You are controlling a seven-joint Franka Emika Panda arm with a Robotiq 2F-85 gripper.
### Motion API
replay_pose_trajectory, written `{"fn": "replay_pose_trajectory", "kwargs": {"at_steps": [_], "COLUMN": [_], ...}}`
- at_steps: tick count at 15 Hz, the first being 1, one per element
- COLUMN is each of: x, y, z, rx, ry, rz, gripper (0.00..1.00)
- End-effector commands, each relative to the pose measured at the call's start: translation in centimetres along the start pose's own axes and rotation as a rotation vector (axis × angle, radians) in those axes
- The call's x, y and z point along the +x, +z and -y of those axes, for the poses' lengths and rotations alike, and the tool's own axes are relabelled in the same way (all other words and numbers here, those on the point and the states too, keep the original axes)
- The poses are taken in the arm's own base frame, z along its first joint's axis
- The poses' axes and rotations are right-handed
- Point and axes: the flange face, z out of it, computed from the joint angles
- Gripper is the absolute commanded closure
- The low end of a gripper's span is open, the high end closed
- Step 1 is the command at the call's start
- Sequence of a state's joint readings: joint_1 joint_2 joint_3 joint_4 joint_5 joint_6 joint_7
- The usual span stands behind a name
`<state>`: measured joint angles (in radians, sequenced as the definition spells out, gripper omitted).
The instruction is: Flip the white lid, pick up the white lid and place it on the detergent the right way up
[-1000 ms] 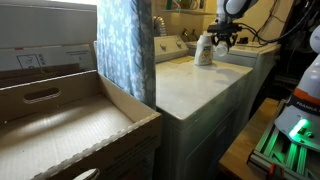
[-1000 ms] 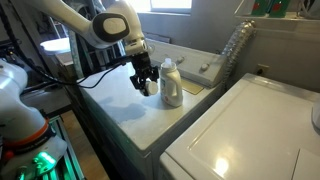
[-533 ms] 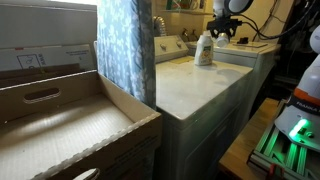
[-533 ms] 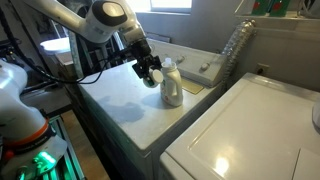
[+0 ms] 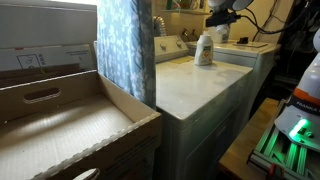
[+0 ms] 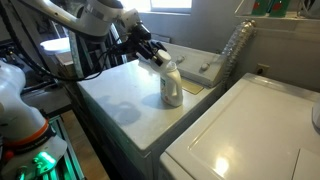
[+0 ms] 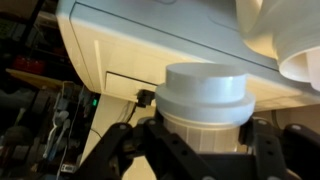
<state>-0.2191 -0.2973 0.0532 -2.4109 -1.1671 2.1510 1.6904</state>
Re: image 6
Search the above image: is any bright window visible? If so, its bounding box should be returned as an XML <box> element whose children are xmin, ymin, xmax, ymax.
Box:
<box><xmin>119</xmin><ymin>0</ymin><xmax>194</xmax><ymax>14</ymax></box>

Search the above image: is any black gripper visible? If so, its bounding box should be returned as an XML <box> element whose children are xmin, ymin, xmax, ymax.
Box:
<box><xmin>128</xmin><ymin>21</ymin><xmax>168</xmax><ymax>65</ymax></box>

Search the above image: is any grey side table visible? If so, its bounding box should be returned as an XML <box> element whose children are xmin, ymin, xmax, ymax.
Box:
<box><xmin>21</xmin><ymin>84</ymin><xmax>73</xmax><ymax>116</ymax></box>

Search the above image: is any green box with red mark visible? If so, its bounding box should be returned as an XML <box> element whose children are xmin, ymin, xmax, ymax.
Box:
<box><xmin>251</xmin><ymin>0</ymin><xmax>269</xmax><ymax>16</ymax></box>
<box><xmin>269</xmin><ymin>0</ymin><xmax>291</xmax><ymax>18</ymax></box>

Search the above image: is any silver flexible vent hose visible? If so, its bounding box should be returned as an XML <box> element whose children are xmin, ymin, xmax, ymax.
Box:
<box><xmin>221</xmin><ymin>18</ymin><xmax>258</xmax><ymax>89</ymax></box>

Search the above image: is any white washing machine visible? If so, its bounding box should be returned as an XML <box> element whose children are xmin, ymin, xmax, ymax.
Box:
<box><xmin>159</xmin><ymin>72</ymin><xmax>320</xmax><ymax>180</ymax></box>

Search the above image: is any white round tabletop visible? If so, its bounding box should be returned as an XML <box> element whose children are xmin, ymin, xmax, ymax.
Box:
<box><xmin>39</xmin><ymin>36</ymin><xmax>72</xmax><ymax>56</ymax></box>

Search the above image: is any beige wall outlet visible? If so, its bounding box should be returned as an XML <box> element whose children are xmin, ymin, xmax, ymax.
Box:
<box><xmin>255</xmin><ymin>63</ymin><xmax>271</xmax><ymax>76</ymax></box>

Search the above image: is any yellow paper sheet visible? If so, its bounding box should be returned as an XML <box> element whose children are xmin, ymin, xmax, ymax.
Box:
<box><xmin>181</xmin><ymin>79</ymin><xmax>205</xmax><ymax>96</ymax></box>

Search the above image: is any grey-white dryer machine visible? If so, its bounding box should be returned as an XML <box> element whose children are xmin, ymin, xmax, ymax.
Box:
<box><xmin>75</xmin><ymin>37</ymin><xmax>228</xmax><ymax>180</ymax></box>

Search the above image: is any white detergent bottle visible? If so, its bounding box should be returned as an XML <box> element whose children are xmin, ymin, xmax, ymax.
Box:
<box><xmin>159</xmin><ymin>61</ymin><xmax>184</xmax><ymax>108</ymax></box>

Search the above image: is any black camera stand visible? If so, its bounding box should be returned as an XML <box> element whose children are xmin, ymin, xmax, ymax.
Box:
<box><xmin>0</xmin><ymin>37</ymin><xmax>59</xmax><ymax>93</ymax></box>

